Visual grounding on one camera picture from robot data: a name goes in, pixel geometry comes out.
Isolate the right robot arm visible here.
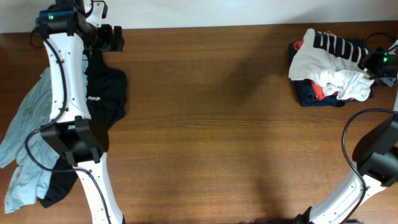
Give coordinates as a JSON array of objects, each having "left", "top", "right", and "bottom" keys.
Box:
[{"left": 293, "top": 102, "right": 397, "bottom": 224}]

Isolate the red folded shirt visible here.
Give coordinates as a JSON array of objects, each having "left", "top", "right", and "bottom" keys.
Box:
[{"left": 294, "top": 30, "right": 355, "bottom": 101}]

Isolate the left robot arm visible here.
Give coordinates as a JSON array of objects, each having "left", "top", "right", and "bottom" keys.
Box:
[{"left": 33, "top": 1, "right": 125, "bottom": 223}]

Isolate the navy folded garment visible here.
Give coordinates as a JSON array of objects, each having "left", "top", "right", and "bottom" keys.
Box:
[{"left": 288, "top": 39, "right": 376, "bottom": 108}]

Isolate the light blue-grey shirt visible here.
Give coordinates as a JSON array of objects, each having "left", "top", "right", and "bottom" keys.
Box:
[{"left": 1, "top": 67, "right": 77, "bottom": 213}]

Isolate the black t-shirt white logo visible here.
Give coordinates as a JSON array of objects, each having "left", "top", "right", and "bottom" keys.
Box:
[{"left": 39, "top": 50, "right": 127, "bottom": 208}]

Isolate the white t-shirt black print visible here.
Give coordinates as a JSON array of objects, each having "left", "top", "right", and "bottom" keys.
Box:
[{"left": 289, "top": 29, "right": 374, "bottom": 101}]

